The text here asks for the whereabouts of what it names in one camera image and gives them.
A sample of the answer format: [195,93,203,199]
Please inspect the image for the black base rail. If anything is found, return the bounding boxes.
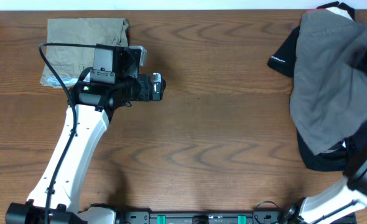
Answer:
[115,210,282,224]

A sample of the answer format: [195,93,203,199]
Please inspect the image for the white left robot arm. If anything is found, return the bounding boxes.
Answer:
[5,44,166,224]

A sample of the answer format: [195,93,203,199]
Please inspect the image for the folded khaki shorts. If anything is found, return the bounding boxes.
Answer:
[45,18,129,86]

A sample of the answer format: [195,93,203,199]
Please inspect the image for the grey shorts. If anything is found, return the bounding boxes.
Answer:
[290,9,367,155]

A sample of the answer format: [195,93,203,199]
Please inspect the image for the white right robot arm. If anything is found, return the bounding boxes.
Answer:
[280,149,367,223]

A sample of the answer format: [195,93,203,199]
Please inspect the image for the black white red shirt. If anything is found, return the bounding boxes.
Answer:
[267,1,367,172]

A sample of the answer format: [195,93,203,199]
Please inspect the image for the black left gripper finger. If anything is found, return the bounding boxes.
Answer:
[129,46,147,66]
[152,73,166,93]

